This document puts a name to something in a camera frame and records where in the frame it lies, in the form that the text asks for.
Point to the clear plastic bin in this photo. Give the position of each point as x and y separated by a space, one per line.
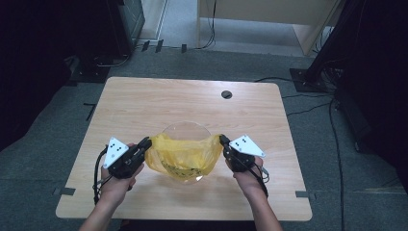
186 131

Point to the yellow plastic bag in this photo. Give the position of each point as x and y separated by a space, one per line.
183 157

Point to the black square stand base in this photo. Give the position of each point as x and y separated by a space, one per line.
303 82

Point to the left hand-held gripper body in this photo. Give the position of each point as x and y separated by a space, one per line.
123 159

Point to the person's dark clothing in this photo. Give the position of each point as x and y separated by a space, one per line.
186 225

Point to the person's left hand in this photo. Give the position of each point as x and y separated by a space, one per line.
120 187

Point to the black equipment cabinet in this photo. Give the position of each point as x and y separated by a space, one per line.
130 22

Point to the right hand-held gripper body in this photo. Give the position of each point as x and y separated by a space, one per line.
243 154

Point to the short black floor tape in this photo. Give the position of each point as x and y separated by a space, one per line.
159 46
145 45
183 48

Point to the black round table grommet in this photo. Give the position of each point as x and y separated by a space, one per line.
226 94

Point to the grey tape strip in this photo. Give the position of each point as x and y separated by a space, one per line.
65 191
304 194

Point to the person's right hand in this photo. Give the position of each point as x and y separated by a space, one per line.
248 181

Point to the dark curtain with stand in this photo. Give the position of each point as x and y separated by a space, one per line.
375 80

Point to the black floor tape cross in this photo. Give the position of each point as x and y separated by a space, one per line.
90 110

